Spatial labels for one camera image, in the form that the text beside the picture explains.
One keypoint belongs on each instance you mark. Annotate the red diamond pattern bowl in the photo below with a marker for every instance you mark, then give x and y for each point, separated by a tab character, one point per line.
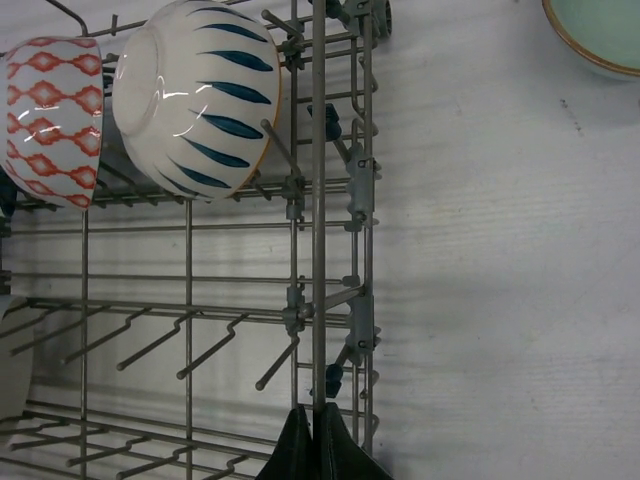
52	106

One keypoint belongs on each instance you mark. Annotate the white ribbed bowl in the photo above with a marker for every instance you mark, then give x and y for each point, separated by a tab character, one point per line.
16	370

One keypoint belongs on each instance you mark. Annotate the mint green bowl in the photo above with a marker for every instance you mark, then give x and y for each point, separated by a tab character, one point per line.
602	35

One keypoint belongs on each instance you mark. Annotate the grey wire dish rack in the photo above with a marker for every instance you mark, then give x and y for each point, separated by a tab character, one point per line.
197	326

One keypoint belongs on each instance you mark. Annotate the teal striped bowl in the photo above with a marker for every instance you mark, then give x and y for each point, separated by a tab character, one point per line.
191	89

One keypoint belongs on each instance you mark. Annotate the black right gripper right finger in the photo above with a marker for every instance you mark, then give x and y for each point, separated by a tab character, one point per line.
338	456

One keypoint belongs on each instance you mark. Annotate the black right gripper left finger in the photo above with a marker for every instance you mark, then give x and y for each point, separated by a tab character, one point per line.
292	458

